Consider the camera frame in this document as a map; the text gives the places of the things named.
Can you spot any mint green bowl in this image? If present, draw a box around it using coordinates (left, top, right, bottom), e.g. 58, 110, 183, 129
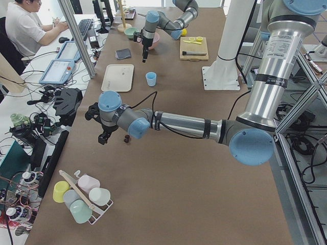
124, 27, 139, 40

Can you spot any seated person white shirt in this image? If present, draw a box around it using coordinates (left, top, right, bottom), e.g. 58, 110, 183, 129
5, 1, 68, 57

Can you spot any white plastic cup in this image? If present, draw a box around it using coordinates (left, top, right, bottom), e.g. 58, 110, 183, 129
88, 187, 111, 206

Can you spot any blue teach pendant far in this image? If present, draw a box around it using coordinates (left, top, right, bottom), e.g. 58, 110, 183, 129
56, 41, 81, 62

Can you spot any wooden cutting board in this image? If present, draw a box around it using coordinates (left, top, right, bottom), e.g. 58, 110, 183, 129
179, 37, 209, 61

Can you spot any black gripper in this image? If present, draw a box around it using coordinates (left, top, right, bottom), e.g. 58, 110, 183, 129
98, 123, 119, 145
142, 37, 153, 63

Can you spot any whole yellow lemon front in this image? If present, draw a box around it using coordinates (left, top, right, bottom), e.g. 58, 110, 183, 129
181, 29, 188, 36

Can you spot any wooden cup tree stand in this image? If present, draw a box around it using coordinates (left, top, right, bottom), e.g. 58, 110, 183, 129
115, 0, 132, 33

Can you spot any white wire cup rack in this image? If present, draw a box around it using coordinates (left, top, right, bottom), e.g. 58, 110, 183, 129
59, 170, 113, 225

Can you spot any steel muddler black tip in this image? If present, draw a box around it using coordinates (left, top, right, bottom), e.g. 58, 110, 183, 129
182, 51, 207, 56

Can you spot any blue teach pendant near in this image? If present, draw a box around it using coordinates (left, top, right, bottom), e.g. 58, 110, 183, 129
39, 59, 75, 85

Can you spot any mint plastic cup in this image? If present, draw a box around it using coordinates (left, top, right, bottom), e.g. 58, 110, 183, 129
69, 200, 92, 224

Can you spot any pink plastic cup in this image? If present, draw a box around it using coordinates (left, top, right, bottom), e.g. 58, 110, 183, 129
77, 175, 100, 194

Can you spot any grey plastic cup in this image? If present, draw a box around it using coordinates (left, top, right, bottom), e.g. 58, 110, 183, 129
63, 189, 80, 209

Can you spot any yellow plastic knife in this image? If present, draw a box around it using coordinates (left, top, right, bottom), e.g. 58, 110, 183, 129
183, 40, 202, 45

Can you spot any cream rabbit tray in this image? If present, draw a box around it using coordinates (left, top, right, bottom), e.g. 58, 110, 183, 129
101, 64, 134, 92

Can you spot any blue teach pendant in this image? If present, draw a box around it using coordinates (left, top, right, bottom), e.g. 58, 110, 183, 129
39, 59, 75, 85
56, 41, 81, 62

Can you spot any dark red cherry pair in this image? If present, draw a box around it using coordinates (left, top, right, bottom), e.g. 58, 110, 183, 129
124, 135, 130, 143

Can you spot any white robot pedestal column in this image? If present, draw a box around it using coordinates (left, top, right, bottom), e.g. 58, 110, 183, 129
217, 1, 257, 61

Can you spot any black keyboard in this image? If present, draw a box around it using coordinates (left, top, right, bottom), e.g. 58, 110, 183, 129
78, 19, 93, 36

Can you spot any folded grey cloth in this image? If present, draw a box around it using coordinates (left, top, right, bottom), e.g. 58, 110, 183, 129
115, 48, 131, 60

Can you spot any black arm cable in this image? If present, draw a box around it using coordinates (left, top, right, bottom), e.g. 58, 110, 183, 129
127, 91, 252, 140

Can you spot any yellow plastic cup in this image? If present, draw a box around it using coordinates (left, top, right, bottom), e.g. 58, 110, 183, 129
53, 181, 70, 203

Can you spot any pink bowl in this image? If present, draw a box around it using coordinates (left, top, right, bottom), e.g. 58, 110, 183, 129
149, 32, 160, 50

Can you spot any light blue plastic cup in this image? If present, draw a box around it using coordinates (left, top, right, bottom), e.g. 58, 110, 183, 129
145, 71, 157, 87

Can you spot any black flat case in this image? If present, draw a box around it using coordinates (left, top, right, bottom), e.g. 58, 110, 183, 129
53, 88, 83, 127

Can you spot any lemon slice upper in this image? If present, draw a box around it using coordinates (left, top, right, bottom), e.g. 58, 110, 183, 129
196, 36, 203, 42

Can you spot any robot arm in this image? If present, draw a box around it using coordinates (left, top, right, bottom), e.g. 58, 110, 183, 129
97, 1, 326, 165
141, 0, 198, 63

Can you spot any black monitor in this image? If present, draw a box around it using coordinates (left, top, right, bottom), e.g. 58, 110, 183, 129
92, 0, 114, 34

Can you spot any aluminium frame post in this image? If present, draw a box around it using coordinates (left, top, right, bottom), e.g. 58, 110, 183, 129
57, 0, 96, 79

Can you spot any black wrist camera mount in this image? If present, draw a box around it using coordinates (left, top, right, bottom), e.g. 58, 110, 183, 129
133, 30, 143, 43

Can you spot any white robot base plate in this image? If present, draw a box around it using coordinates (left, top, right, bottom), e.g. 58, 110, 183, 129
201, 58, 240, 90

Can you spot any black computer mouse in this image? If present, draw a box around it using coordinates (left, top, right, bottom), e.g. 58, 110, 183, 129
58, 37, 70, 43

